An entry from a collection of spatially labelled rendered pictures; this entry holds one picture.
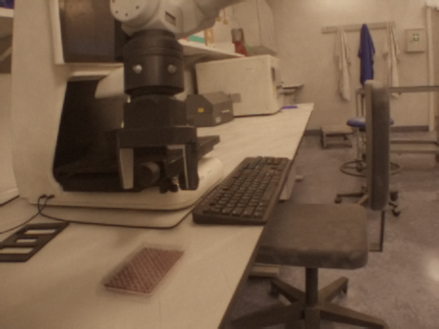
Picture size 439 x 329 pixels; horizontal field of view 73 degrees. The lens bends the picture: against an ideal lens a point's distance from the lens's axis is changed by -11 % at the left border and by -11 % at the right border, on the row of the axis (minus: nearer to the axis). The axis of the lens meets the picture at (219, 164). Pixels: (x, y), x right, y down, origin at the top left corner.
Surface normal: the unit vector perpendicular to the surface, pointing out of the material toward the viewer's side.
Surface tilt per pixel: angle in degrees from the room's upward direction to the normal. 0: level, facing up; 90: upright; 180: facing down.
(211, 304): 0
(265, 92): 90
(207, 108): 90
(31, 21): 90
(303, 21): 90
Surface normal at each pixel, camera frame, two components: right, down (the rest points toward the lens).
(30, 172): -0.30, 0.25
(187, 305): -0.11, -0.97
